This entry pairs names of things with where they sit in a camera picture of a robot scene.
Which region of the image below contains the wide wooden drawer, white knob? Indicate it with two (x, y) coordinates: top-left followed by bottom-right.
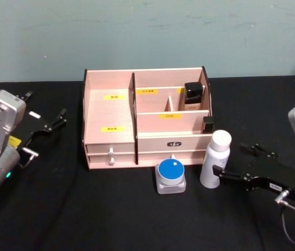
(138, 151), (206, 166)

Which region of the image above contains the white bottle with white cap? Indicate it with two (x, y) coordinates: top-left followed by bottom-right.
(199, 129), (233, 189)

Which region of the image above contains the shallow wooden drawer, white knob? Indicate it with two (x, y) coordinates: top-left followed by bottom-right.
(86, 153), (138, 168)
(85, 142), (136, 157)

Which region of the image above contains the beige bottle with black cap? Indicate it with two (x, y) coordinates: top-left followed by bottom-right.
(179, 81), (204, 112)

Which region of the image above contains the clear jar with blue lid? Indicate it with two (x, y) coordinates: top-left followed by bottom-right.
(154, 157), (187, 195)

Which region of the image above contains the wrist cable, silver plug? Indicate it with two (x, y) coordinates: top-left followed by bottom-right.
(18, 146), (39, 168)
(274, 189), (295, 247)

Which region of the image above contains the right wrist cable, silver plug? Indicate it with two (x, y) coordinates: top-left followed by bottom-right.
(274, 189), (295, 247)

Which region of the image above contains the black table cloth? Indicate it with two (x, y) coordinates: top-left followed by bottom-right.
(0, 75), (295, 251)

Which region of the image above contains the small black lipstick tube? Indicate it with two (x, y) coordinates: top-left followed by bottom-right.
(202, 116), (215, 134)

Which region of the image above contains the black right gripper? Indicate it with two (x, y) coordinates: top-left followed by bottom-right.
(212, 142), (295, 193)

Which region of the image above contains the left wrist cable, silver plug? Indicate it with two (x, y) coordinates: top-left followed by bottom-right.
(18, 146), (39, 168)

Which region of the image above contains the pink wooden desk organizer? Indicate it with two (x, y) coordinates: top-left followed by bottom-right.
(81, 65), (214, 171)

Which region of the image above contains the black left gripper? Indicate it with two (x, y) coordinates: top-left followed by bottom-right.
(8, 90), (67, 150)

